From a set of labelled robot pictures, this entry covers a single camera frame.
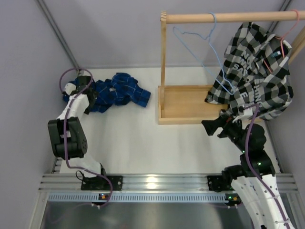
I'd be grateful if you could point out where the blue wire hanger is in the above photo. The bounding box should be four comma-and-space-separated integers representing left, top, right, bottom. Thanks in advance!
172, 12, 235, 95

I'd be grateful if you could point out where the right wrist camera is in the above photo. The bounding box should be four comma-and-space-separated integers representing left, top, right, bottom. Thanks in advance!
233, 104, 256, 123

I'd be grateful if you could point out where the aluminium mounting rail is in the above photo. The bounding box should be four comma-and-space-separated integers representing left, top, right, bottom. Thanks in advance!
39, 173, 298, 191

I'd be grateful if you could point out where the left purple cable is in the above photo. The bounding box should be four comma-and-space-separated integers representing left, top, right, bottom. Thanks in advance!
58, 68, 113, 208

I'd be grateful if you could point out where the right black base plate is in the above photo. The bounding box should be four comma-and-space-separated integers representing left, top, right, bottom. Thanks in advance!
207, 175, 233, 192

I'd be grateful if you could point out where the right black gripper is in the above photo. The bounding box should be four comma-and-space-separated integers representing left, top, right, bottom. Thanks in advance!
201, 115, 249, 153

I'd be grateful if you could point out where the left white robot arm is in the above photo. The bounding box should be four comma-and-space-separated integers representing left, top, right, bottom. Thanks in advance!
48, 76, 108, 190

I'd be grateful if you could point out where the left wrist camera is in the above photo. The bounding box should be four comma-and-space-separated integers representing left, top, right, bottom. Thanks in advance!
63, 83, 76, 96

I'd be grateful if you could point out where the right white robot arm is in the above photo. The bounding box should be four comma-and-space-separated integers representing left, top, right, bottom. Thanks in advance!
202, 115, 294, 229

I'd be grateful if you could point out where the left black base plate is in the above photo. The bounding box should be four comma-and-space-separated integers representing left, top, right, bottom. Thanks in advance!
81, 176, 123, 191

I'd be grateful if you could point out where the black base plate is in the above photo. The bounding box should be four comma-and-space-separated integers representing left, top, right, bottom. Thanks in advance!
207, 175, 233, 192
81, 176, 123, 191

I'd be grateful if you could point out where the pink wire hanger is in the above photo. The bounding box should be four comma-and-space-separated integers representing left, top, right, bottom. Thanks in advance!
276, 9, 300, 59

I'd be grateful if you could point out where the wooden clothes rack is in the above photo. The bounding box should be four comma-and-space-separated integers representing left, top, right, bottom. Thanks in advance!
158, 10, 305, 125

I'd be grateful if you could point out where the black white checkered shirt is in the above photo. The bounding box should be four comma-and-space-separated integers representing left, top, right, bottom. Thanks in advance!
205, 22, 294, 120

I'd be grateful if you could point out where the grey corner frame post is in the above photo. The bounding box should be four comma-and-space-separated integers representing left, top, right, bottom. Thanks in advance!
35, 0, 79, 68

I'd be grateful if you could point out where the slotted grey cable duct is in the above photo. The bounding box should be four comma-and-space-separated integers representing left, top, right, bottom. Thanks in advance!
48, 192, 228, 203

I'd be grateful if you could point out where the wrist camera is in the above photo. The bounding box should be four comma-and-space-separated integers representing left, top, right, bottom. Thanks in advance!
63, 83, 76, 96
233, 104, 256, 123

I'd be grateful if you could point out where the blue plaid shirt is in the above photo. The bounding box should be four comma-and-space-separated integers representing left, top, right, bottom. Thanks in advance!
60, 73, 151, 113

